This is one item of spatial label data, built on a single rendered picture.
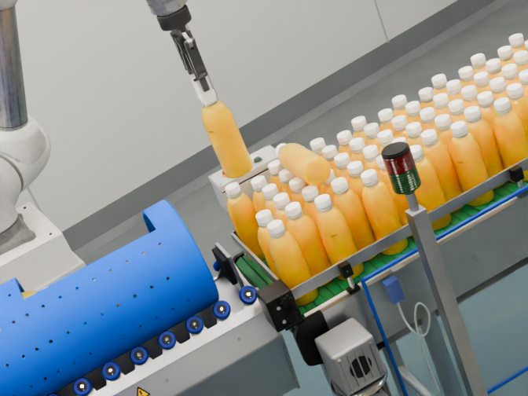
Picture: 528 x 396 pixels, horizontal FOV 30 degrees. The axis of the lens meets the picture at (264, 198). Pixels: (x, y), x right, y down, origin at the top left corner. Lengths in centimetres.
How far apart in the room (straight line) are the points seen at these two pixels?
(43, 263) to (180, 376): 62
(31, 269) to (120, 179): 258
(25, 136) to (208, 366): 90
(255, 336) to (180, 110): 311
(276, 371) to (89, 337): 52
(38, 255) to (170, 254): 63
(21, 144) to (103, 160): 244
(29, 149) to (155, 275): 77
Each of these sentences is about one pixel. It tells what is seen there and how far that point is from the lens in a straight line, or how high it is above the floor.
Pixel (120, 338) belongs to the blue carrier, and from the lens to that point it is 233.
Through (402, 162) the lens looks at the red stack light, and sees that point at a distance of 213.
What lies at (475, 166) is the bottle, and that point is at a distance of 250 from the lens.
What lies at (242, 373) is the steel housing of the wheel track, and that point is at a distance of 248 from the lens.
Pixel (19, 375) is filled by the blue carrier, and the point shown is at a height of 109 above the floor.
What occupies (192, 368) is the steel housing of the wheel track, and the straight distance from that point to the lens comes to 242.
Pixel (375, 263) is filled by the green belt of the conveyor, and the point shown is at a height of 90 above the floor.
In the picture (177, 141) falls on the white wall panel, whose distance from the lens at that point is 545.
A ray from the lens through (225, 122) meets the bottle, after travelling 234.
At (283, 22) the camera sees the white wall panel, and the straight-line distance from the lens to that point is 565.
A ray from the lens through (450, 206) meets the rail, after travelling 246.
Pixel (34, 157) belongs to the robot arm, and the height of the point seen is 128.
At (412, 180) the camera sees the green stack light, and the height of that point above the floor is 119.
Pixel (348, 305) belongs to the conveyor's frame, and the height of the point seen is 88.
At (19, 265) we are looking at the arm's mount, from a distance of 282.
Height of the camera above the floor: 219
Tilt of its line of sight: 26 degrees down
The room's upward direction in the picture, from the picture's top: 23 degrees counter-clockwise
